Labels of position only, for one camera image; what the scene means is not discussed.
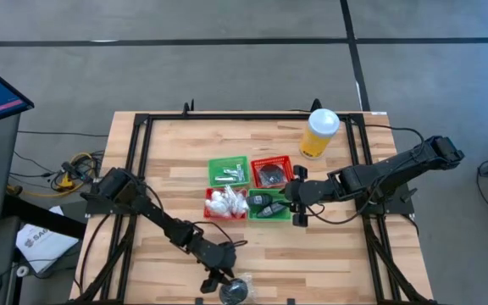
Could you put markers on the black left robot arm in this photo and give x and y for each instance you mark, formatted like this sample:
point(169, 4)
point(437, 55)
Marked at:
point(159, 216)

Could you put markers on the yellow wipes canister white lid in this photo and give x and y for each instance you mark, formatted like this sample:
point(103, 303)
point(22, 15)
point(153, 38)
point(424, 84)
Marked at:
point(318, 135)

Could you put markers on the silver metal tweezers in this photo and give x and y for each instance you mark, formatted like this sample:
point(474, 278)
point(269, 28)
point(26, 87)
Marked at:
point(223, 179)

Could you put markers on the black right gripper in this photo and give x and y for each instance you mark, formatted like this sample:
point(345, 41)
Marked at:
point(307, 192)

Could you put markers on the green plastic basket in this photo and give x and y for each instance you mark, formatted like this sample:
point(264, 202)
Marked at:
point(284, 216)
point(216, 163)

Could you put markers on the bag of black round discs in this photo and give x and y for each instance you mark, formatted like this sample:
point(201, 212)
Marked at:
point(271, 174)
point(234, 292)

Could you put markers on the black frame bracket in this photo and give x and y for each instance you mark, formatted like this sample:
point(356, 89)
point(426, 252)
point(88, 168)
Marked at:
point(316, 105)
point(189, 108)

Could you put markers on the red plastic basket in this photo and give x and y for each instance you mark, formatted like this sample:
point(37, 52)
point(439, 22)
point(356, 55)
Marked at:
point(256, 163)
point(210, 216)

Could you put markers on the white tape roll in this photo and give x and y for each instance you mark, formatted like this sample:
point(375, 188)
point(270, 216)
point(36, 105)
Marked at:
point(22, 271)

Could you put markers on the black roll-on deodorant with barcode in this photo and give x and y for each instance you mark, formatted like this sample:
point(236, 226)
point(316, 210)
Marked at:
point(260, 199)

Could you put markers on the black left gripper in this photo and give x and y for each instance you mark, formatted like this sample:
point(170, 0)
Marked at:
point(220, 258)

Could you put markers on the white printed paper sheet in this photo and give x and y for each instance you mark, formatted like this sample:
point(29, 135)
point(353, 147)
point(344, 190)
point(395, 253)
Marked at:
point(42, 245)

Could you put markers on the black aluminium table frame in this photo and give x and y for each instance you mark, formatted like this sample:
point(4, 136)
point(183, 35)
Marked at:
point(248, 116)

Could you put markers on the silver nail clipper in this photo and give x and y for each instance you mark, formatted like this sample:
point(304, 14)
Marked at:
point(230, 171)
point(240, 171)

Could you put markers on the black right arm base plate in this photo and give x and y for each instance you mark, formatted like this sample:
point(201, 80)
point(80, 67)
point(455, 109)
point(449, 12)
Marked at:
point(396, 205)

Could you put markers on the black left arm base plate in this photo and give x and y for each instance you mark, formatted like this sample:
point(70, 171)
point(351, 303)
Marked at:
point(93, 203)

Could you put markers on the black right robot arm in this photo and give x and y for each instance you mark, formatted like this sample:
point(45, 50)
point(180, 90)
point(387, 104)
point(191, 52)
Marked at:
point(388, 169)

